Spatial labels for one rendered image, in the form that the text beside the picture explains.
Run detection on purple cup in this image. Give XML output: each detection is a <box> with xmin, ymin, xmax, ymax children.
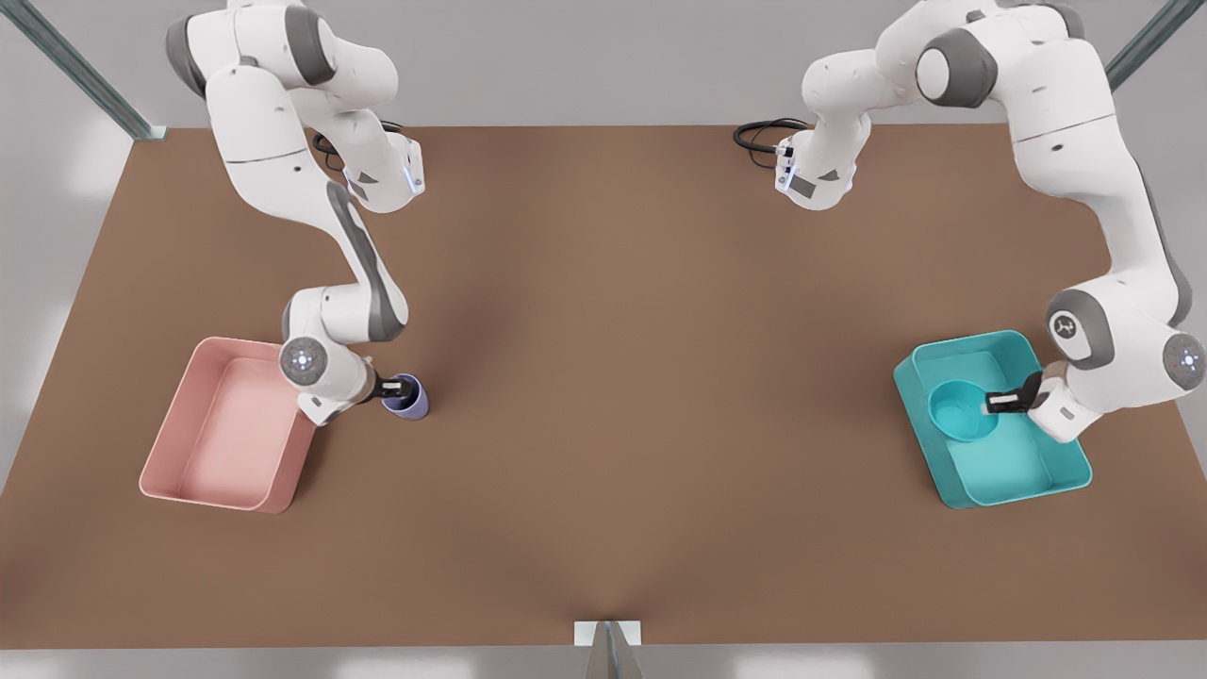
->
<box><xmin>381</xmin><ymin>373</ymin><xmax>430</xmax><ymax>420</ymax></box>

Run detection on teal bowl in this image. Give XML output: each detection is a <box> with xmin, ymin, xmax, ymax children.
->
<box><xmin>929</xmin><ymin>379</ymin><xmax>1000</xmax><ymax>443</ymax></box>

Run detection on teal plastic box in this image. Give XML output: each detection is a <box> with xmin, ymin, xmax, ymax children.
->
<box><xmin>893</xmin><ymin>330</ymin><xmax>1093</xmax><ymax>511</ymax></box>

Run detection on pink plastic box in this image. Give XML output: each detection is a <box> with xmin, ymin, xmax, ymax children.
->
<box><xmin>139</xmin><ymin>337</ymin><xmax>318</xmax><ymax>515</ymax></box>

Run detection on black cable loop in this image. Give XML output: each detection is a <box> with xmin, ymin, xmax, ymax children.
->
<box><xmin>312</xmin><ymin>121</ymin><xmax>405</xmax><ymax>173</ymax></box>
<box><xmin>733</xmin><ymin>118</ymin><xmax>814</xmax><ymax>171</ymax></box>

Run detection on silver frame post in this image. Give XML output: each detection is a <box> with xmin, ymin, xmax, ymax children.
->
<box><xmin>0</xmin><ymin>0</ymin><xmax>168</xmax><ymax>142</ymax></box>
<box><xmin>1105</xmin><ymin>0</ymin><xmax>1207</xmax><ymax>92</ymax></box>
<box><xmin>574</xmin><ymin>621</ymin><xmax>643</xmax><ymax>679</ymax></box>

